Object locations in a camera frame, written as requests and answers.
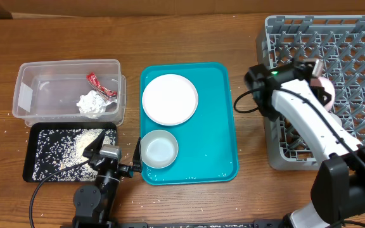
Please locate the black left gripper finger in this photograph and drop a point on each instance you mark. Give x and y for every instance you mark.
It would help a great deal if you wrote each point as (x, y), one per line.
(94, 147)
(136, 160)

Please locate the white tissue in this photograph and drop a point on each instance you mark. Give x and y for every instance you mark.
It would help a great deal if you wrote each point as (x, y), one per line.
(93, 104)

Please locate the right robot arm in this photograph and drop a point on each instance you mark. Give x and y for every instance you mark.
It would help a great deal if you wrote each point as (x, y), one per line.
(338, 191)

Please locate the black tray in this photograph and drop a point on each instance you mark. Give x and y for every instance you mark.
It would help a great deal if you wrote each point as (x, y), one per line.
(55, 146)

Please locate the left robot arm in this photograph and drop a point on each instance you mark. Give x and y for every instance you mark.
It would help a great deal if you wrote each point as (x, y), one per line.
(93, 203)

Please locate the white cup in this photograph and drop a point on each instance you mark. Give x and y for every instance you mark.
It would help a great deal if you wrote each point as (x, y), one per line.
(337, 119)

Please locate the teal plastic tray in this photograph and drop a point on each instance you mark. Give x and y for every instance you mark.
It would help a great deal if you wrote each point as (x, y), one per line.
(207, 142)

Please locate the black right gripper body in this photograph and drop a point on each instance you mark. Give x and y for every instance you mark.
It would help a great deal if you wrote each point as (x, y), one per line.
(316, 89)

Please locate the clear plastic bin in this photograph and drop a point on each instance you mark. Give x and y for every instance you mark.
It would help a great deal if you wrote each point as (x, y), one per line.
(48, 91)

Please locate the grey dish rack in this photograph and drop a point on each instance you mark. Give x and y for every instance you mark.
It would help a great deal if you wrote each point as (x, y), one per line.
(337, 40)

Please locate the red snack wrapper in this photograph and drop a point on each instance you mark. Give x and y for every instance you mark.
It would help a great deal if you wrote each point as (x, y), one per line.
(94, 82)

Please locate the white bowl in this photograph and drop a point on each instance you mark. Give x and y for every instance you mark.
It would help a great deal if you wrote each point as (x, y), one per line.
(328, 87)

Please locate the large white plate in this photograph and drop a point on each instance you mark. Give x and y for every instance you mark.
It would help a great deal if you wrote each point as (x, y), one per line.
(170, 99)

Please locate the grey bowl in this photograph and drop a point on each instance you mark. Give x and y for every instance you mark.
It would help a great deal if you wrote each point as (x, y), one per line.
(159, 149)

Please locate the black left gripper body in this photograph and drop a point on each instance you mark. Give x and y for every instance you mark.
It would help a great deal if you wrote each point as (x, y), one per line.
(124, 170)

